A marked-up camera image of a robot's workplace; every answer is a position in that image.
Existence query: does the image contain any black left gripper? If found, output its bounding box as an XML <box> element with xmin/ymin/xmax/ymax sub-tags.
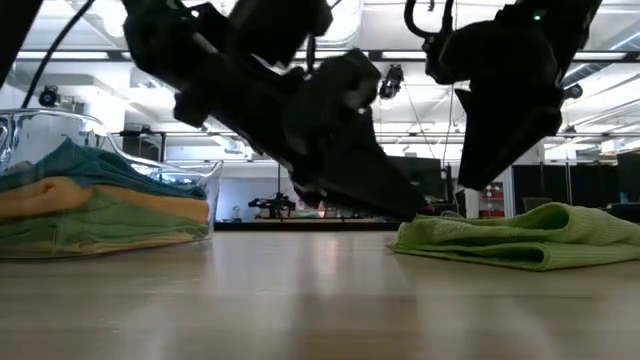
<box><xmin>173</xmin><ymin>49</ymin><xmax>427</xmax><ymax>222</ymax></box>

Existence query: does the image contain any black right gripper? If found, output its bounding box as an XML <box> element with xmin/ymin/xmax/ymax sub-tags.
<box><xmin>422</xmin><ymin>17</ymin><xmax>569</xmax><ymax>192</ymax></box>

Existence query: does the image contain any lime microfiber towel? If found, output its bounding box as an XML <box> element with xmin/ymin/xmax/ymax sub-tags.
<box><xmin>387</xmin><ymin>201</ymin><xmax>640</xmax><ymax>273</ymax></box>

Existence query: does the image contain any clear plastic bin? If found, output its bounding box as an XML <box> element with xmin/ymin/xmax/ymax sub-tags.
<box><xmin>0</xmin><ymin>107</ymin><xmax>224</xmax><ymax>261</ymax></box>

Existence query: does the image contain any blue microfiber towel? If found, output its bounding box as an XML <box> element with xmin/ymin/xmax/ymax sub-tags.
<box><xmin>0</xmin><ymin>137</ymin><xmax>208</xmax><ymax>201</ymax></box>

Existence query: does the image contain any green microfiber towel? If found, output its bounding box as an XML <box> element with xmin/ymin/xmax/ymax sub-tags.
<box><xmin>0</xmin><ymin>189</ymin><xmax>210</xmax><ymax>247</ymax></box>

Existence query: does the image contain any yellow microfiber towel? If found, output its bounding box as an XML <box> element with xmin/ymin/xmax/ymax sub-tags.
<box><xmin>0</xmin><ymin>232</ymin><xmax>207</xmax><ymax>259</ymax></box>

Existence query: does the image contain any orange microfiber towel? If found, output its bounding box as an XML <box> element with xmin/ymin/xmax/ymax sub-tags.
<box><xmin>0</xmin><ymin>175</ymin><xmax>211</xmax><ymax>225</ymax></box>

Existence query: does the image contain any small red drawer shelf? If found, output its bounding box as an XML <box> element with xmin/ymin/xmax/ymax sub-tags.
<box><xmin>478</xmin><ymin>182</ymin><xmax>505</xmax><ymax>219</ymax></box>

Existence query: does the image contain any black computer monitor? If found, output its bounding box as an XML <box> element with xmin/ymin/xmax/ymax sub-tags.
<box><xmin>389</xmin><ymin>155</ymin><xmax>455</xmax><ymax>202</ymax></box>

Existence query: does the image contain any grey chair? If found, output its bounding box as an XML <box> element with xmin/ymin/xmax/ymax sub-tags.
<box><xmin>522</xmin><ymin>196</ymin><xmax>555</xmax><ymax>214</ymax></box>

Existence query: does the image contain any black cabinet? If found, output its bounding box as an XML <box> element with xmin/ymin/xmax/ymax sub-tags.
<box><xmin>616</xmin><ymin>152</ymin><xmax>640</xmax><ymax>204</ymax></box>

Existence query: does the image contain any black hanging screen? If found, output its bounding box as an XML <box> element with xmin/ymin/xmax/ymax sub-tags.
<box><xmin>121</xmin><ymin>130</ymin><xmax>167</xmax><ymax>161</ymax></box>

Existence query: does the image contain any black aluminium table frame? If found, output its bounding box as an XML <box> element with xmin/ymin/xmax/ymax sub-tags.
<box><xmin>0</xmin><ymin>48</ymin><xmax>640</xmax><ymax>236</ymax></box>

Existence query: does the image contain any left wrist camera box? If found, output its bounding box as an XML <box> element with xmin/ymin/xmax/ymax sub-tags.
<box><xmin>307</xmin><ymin>48</ymin><xmax>382</xmax><ymax>112</ymax></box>

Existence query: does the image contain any black overhead camera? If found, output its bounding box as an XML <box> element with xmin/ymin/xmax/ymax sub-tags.
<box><xmin>378</xmin><ymin>63</ymin><xmax>405</xmax><ymax>101</ymax></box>

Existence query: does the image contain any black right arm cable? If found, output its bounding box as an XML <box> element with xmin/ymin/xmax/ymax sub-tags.
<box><xmin>403</xmin><ymin>0</ymin><xmax>457</xmax><ymax>40</ymax></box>

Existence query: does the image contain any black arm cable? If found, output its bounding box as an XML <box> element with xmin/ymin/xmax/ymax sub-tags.
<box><xmin>403</xmin><ymin>0</ymin><xmax>457</xmax><ymax>40</ymax></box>
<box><xmin>20</xmin><ymin>0</ymin><xmax>96</xmax><ymax>109</ymax></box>

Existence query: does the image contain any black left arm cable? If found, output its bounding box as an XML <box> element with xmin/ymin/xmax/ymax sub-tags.
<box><xmin>20</xmin><ymin>0</ymin><xmax>96</xmax><ymax>109</ymax></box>

